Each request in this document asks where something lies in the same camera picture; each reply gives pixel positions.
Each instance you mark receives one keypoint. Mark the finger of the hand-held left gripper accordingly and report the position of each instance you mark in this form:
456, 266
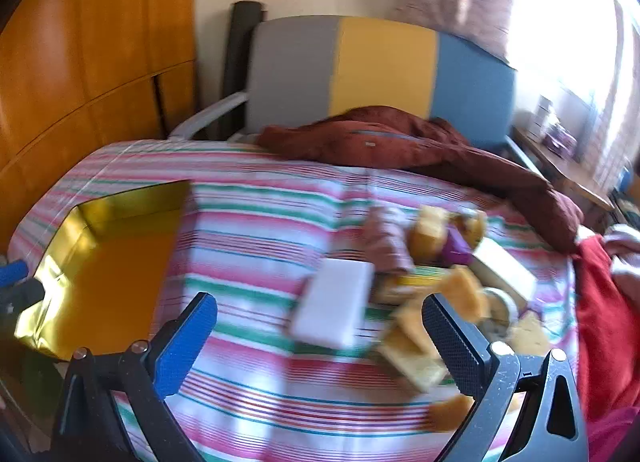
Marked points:
22, 294

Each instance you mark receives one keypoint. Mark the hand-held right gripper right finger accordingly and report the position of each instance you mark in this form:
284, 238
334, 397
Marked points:
450, 337

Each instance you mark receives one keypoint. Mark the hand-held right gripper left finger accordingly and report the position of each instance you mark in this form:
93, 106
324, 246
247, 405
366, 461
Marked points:
185, 342

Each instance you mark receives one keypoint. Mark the gold foil box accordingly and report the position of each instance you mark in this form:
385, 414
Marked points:
120, 282

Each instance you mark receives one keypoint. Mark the pile of yellow sponges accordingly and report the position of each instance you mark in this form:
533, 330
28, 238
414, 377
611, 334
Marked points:
465, 287

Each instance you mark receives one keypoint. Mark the yellow green packet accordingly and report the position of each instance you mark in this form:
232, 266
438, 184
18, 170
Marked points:
410, 282

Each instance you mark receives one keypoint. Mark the cream box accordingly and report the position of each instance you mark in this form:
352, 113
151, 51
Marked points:
505, 267

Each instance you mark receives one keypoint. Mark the brown snack packet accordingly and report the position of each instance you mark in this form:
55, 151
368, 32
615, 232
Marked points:
385, 242

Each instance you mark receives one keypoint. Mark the striped bed sheet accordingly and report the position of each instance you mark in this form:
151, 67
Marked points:
260, 222

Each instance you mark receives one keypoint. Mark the red blanket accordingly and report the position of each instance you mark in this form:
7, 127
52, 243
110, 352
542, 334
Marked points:
610, 322

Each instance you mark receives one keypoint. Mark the white lilac cloth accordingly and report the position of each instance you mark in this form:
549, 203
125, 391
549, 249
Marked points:
625, 252

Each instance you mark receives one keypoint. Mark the magenta cloth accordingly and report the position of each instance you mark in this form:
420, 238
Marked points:
617, 442

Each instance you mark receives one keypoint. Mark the maroon puffer jacket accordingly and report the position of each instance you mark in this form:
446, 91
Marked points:
400, 141

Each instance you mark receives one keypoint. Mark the wooden desk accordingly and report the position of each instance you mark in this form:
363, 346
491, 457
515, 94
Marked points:
575, 176

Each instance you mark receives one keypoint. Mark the purple box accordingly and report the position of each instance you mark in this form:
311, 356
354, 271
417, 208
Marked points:
560, 141

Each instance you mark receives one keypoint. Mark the orange wooden wardrobe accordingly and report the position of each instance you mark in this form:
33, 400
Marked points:
75, 66

